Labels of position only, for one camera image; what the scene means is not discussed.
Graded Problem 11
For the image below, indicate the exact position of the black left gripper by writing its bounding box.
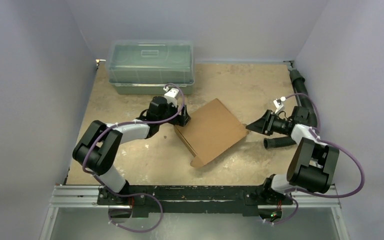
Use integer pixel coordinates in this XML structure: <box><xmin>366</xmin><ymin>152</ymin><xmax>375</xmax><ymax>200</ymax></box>
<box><xmin>157</xmin><ymin>100</ymin><xmax>190</xmax><ymax>127</ymax></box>

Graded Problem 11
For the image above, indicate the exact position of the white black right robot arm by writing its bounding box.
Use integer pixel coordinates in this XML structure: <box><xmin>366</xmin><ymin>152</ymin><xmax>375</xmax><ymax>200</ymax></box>
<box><xmin>246</xmin><ymin>106</ymin><xmax>340</xmax><ymax>204</ymax></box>

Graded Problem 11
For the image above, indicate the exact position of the brown cardboard box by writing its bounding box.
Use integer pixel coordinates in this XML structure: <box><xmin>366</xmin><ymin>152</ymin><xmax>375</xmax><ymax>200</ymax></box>
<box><xmin>174</xmin><ymin>98</ymin><xmax>249</xmax><ymax>168</ymax></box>

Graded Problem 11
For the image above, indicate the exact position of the black corrugated hose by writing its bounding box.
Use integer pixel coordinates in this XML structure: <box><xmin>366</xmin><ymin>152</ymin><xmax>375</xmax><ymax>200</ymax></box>
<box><xmin>263</xmin><ymin>67</ymin><xmax>319</xmax><ymax>150</ymax></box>

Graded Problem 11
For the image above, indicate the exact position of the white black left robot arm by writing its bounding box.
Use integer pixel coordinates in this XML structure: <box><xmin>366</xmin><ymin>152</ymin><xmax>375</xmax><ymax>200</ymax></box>
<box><xmin>72</xmin><ymin>96</ymin><xmax>191</xmax><ymax>205</ymax></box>

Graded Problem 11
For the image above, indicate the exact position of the clear plastic storage bin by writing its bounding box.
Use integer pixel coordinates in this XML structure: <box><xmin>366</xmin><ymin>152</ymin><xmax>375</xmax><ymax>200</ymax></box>
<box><xmin>105</xmin><ymin>39</ymin><xmax>195</xmax><ymax>95</ymax></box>

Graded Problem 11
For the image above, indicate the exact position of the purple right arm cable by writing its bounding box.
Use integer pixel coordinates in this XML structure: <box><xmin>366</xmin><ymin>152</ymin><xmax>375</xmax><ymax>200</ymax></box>
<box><xmin>283</xmin><ymin>92</ymin><xmax>366</xmax><ymax>227</ymax></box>

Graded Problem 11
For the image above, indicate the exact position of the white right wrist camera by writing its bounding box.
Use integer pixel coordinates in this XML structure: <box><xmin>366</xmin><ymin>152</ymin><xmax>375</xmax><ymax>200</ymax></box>
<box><xmin>273</xmin><ymin>96</ymin><xmax>286</xmax><ymax>115</ymax></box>

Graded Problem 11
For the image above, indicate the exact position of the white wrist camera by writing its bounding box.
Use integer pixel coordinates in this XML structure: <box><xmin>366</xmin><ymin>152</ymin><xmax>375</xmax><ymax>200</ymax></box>
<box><xmin>273</xmin><ymin>96</ymin><xmax>286</xmax><ymax>115</ymax></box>
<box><xmin>163</xmin><ymin>85</ymin><xmax>181</xmax><ymax>107</ymax></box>

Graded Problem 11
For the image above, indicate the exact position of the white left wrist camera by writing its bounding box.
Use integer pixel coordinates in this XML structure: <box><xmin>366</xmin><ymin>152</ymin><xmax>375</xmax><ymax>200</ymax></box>
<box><xmin>163</xmin><ymin>85</ymin><xmax>181</xmax><ymax>107</ymax></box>

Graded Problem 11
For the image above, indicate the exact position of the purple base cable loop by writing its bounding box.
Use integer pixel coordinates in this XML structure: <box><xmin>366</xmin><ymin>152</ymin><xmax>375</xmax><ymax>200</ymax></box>
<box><xmin>107</xmin><ymin>192</ymin><xmax>164</xmax><ymax>234</ymax></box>

